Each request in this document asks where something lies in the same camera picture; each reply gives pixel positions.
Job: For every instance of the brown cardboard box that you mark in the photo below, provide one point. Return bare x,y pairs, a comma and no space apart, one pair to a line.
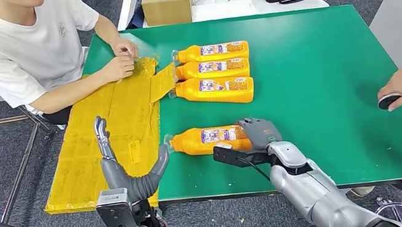
167,2

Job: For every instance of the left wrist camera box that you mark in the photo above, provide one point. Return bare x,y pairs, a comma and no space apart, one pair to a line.
114,210

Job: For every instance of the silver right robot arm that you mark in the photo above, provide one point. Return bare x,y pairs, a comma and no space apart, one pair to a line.
314,196

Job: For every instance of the beige shoe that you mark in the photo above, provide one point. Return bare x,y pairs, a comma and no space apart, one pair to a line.
361,192

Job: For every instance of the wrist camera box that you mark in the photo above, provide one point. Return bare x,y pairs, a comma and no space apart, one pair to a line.
114,210
233,156

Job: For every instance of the yellow taped cardboard mat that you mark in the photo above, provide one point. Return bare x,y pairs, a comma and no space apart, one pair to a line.
122,110

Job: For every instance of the orange detergent bottle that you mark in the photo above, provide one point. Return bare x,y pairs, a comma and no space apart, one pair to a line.
197,92
190,54
189,143
193,71

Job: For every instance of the white black handheld controller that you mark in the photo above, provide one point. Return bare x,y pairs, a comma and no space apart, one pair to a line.
389,101

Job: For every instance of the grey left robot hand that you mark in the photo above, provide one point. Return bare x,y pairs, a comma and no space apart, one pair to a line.
114,173

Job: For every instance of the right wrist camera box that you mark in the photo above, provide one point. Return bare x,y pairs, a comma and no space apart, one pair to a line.
233,156

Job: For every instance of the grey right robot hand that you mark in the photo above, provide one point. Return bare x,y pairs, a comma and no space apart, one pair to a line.
264,134

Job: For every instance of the chrome chair base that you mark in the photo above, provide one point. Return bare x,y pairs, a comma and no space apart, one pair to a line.
384,204

